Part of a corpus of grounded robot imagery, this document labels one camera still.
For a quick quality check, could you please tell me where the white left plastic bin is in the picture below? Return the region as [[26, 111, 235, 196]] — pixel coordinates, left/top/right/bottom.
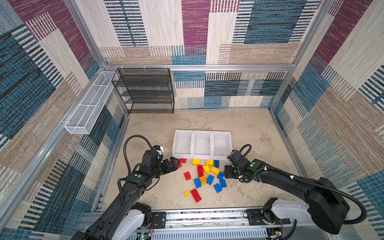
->
[[172, 130, 193, 159]]

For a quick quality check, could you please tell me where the blue two-stud lego brick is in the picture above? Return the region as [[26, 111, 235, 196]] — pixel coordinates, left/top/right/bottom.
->
[[214, 160, 220, 168]]

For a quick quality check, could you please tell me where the white plastic bin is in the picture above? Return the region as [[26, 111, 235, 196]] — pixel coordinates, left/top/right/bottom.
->
[[212, 131, 233, 161], [192, 131, 212, 160], [172, 130, 193, 159]]

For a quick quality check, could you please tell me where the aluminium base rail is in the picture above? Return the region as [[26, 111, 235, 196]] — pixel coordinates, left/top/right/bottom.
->
[[128, 207, 337, 240]]

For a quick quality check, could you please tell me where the white right plastic bin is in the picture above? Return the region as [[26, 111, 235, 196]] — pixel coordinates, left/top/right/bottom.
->
[[212, 131, 233, 161]]

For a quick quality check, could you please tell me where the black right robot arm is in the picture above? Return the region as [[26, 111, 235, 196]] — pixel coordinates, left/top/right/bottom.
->
[[224, 150, 353, 234]]

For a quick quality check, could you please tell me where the white middle plastic bin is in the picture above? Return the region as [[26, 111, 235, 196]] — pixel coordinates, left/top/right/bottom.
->
[[192, 131, 212, 160]]

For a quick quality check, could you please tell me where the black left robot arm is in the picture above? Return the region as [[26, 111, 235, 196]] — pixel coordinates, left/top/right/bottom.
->
[[72, 150, 180, 240]]

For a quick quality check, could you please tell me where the blue square lego brick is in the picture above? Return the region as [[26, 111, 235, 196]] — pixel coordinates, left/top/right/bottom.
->
[[218, 172, 225, 180]]

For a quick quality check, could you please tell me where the yellow studded lego brick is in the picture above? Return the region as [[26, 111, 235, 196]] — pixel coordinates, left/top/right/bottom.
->
[[211, 167, 221, 176]]

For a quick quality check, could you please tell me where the white wire mesh basket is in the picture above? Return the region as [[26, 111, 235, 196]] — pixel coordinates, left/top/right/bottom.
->
[[65, 72, 115, 135]]

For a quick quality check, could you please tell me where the black wire shelf rack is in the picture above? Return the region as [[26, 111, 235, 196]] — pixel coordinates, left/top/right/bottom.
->
[[112, 68, 175, 114]]

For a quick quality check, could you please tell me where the black corrugated left cable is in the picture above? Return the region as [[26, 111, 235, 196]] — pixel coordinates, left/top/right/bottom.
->
[[123, 134, 154, 175]]

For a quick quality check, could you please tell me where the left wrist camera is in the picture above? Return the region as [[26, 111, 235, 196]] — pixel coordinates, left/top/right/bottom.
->
[[153, 145, 164, 155]]

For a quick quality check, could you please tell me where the long red lego brick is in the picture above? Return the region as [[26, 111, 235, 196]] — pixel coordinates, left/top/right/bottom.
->
[[191, 189, 202, 203]]

